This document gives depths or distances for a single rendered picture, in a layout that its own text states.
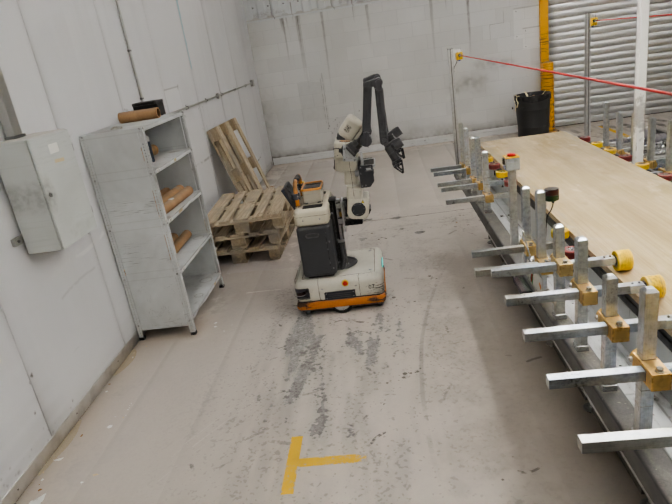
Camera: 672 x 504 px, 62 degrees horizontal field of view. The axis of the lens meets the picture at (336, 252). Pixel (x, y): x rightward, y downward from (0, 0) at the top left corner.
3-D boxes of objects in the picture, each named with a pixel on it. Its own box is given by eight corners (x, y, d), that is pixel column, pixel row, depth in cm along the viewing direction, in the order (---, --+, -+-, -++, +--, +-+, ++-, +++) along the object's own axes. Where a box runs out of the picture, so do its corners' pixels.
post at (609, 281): (603, 410, 186) (606, 277, 169) (599, 404, 189) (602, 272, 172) (614, 409, 185) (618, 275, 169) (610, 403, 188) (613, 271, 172)
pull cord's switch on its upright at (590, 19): (588, 154, 476) (589, 13, 438) (582, 150, 489) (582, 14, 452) (598, 152, 475) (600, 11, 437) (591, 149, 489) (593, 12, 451)
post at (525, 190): (525, 281, 278) (522, 187, 262) (523, 278, 281) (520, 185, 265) (532, 281, 278) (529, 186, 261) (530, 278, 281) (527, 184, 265)
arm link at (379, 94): (373, 79, 375) (373, 80, 365) (382, 77, 375) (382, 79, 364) (380, 143, 390) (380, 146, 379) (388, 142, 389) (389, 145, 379)
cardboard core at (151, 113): (116, 113, 420) (155, 107, 417) (121, 112, 428) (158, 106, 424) (119, 124, 423) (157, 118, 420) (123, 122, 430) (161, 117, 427)
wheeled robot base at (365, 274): (297, 314, 422) (292, 284, 414) (306, 280, 482) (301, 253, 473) (387, 304, 416) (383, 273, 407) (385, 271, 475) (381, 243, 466)
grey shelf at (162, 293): (139, 340, 428) (77, 136, 375) (177, 291, 512) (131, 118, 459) (196, 334, 423) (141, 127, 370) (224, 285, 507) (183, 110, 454)
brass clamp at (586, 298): (581, 306, 192) (581, 293, 190) (568, 290, 205) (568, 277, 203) (599, 304, 191) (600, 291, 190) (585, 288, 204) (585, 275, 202)
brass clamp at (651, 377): (648, 392, 145) (649, 375, 144) (626, 364, 158) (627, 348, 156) (674, 390, 145) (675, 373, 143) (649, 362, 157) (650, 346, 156)
